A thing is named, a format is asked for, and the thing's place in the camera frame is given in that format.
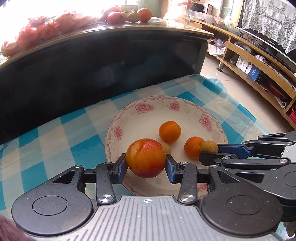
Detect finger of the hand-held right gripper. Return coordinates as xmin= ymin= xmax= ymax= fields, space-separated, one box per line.
xmin=199 ymin=151 xmax=290 ymax=170
xmin=217 ymin=132 xmax=296 ymax=159

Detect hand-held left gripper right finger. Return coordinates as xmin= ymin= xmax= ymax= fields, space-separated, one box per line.
xmin=166 ymin=153 xmax=248 ymax=206

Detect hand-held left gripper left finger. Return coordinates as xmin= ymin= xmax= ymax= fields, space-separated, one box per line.
xmin=52 ymin=153 xmax=127 ymax=206

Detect small orange tangerine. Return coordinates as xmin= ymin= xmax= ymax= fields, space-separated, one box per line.
xmin=184 ymin=137 xmax=205 ymax=159
xmin=159 ymin=121 xmax=181 ymax=143

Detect red orange peach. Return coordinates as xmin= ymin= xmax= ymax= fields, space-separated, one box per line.
xmin=126 ymin=138 xmax=167 ymax=178

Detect white floral plate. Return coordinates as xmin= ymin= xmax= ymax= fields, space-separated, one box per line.
xmin=105 ymin=96 xmax=229 ymax=197

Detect person's left forearm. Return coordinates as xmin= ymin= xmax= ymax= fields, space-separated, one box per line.
xmin=0 ymin=214 xmax=30 ymax=241

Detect blue white checkered tablecloth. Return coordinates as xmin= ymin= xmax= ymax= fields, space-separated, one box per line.
xmin=0 ymin=74 xmax=296 ymax=241

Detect wooden television stand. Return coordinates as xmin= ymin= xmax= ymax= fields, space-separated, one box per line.
xmin=183 ymin=16 xmax=296 ymax=130

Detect blue box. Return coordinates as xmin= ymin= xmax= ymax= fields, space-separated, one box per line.
xmin=248 ymin=64 xmax=262 ymax=81

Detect white box with dark dots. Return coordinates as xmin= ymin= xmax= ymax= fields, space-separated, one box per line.
xmin=236 ymin=56 xmax=253 ymax=75

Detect white paper bundle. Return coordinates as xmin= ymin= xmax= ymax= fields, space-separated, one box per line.
xmin=207 ymin=38 xmax=226 ymax=56

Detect black television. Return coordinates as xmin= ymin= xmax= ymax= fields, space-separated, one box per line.
xmin=238 ymin=0 xmax=296 ymax=67

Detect white lace cloth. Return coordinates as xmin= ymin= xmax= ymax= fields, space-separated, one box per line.
xmin=242 ymin=0 xmax=296 ymax=54

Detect dark woven basket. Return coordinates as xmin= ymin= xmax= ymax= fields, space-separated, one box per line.
xmin=190 ymin=1 xmax=206 ymax=13

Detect yellow brown fruit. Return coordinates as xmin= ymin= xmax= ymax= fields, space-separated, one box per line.
xmin=127 ymin=12 xmax=140 ymax=23

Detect pink plastic bag of fruit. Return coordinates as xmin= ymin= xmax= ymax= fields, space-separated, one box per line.
xmin=0 ymin=10 xmax=102 ymax=57

